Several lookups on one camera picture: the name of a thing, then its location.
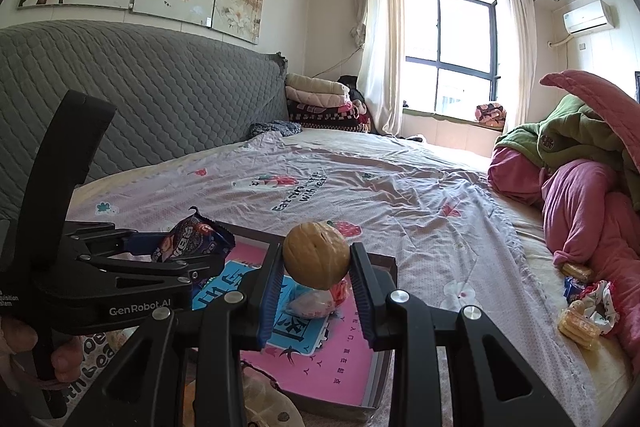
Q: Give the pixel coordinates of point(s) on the floral wrapper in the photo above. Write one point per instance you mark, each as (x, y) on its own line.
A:
(602, 307)

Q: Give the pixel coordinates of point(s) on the pink and green bedding pile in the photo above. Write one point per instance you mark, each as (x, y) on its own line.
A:
(585, 207)

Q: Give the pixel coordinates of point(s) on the green blanket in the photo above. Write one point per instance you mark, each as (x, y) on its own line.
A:
(565, 142)

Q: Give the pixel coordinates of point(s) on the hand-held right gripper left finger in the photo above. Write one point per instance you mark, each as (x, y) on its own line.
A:
(270, 297)

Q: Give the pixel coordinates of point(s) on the red patterned folded blanket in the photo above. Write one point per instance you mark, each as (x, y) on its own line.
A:
(491, 114)

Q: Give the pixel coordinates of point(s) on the window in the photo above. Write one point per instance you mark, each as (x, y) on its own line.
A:
(450, 52)

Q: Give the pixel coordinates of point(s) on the small bagged red fruit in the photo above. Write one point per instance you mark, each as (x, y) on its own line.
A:
(312, 304)

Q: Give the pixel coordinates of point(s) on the grey quilted headboard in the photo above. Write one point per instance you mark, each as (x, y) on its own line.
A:
(150, 107)

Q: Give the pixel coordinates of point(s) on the cream curtain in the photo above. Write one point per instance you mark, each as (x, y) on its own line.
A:
(380, 52)
(520, 57)

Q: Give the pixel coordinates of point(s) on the dark checkered folded blanket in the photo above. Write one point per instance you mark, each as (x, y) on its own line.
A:
(325, 119)

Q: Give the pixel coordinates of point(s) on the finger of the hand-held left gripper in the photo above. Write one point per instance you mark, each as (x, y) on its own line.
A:
(142, 241)
(200, 264)

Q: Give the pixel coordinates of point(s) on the small biscuit pack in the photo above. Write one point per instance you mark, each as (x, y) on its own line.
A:
(576, 270)

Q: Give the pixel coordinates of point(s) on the white air conditioner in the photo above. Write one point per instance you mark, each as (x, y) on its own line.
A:
(587, 17)

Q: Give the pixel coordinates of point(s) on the dark blue patterned cloth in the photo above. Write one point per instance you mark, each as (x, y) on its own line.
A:
(272, 128)

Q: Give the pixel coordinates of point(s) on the grey cardboard box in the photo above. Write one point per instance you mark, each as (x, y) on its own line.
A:
(325, 402)

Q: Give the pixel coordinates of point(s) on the blue cookie packet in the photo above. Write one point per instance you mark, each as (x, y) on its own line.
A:
(192, 239)

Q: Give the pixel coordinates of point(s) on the pink and blue book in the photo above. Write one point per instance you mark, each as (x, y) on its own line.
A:
(310, 367)

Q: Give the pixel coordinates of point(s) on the pink quilted comforter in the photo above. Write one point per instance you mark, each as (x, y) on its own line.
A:
(590, 97)

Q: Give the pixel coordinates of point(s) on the black television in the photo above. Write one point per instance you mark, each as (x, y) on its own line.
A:
(638, 87)

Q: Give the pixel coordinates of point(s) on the small blue snack packet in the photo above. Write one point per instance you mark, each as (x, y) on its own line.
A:
(575, 288)

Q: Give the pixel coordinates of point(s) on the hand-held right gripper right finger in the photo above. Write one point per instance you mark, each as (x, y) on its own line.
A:
(357, 297)

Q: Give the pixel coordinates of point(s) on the cream folded blanket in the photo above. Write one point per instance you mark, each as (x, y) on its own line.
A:
(315, 84)

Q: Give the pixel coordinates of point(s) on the yellow biscuit pack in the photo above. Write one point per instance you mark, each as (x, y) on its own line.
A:
(580, 329)

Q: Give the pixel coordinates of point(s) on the black cloth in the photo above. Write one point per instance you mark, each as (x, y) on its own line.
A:
(355, 92)

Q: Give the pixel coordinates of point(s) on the person's left hand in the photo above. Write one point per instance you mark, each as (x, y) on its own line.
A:
(67, 359)

